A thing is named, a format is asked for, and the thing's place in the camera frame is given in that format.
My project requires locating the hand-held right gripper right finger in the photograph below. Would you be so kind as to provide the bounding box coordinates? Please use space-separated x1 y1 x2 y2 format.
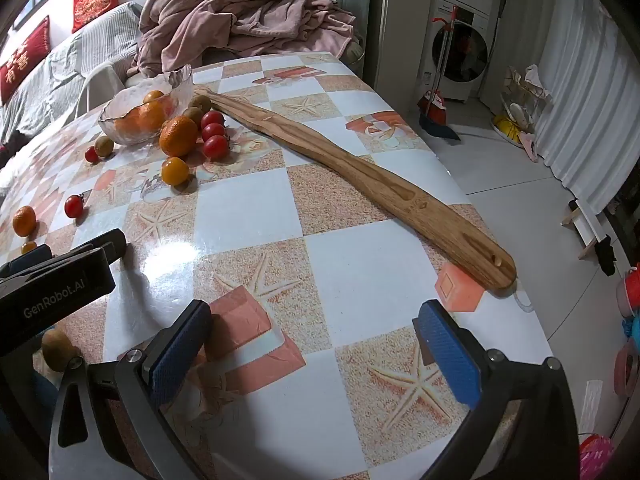
412 300 596 480

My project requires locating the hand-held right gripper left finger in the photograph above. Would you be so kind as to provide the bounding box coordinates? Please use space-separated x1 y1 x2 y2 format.
47 299 213 480

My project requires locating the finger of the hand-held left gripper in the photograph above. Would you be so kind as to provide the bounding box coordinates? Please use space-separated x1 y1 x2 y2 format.
0 243 54 281
74 228 128 262

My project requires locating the large mandarin orange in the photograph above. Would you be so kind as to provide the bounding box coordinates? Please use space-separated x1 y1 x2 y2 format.
159 116 199 158

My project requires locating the clear glass bowl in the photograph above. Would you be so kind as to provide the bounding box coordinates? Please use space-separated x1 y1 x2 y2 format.
98 65 195 147

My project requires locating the pink plastic basin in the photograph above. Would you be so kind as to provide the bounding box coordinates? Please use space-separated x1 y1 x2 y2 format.
613 337 640 397

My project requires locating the pink patterned bag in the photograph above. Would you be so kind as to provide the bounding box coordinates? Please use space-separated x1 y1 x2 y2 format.
579 432 617 480

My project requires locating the blue plastic basin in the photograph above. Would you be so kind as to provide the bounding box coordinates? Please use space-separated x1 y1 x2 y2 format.
622 310 640 357

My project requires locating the black cloth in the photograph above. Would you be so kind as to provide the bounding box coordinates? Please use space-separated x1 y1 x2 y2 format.
597 235 619 277

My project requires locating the grey striped sofa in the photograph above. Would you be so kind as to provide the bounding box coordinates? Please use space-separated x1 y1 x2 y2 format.
0 1 146 161

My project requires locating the red plastic basin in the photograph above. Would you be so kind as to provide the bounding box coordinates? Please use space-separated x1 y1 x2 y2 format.
617 264 640 317

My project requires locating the small white wooden stand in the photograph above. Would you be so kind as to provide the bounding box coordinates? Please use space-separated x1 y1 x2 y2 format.
561 199 610 261

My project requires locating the long wooden board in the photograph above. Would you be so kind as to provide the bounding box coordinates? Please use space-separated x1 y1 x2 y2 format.
192 85 517 291

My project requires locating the pink slipper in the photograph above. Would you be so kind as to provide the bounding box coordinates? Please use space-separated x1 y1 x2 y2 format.
520 132 540 163

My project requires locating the red broom with dustpan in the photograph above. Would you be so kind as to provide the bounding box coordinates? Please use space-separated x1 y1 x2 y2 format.
417 5 463 141

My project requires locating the pink blanket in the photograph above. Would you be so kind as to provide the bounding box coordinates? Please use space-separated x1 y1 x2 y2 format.
125 0 363 78

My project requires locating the white curtain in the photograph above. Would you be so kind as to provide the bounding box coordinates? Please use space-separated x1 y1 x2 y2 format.
537 0 640 221

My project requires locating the white washing machine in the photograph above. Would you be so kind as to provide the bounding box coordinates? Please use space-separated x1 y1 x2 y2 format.
431 0 501 102

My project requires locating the white cabinet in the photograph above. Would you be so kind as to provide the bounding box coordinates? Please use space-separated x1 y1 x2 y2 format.
372 0 436 96

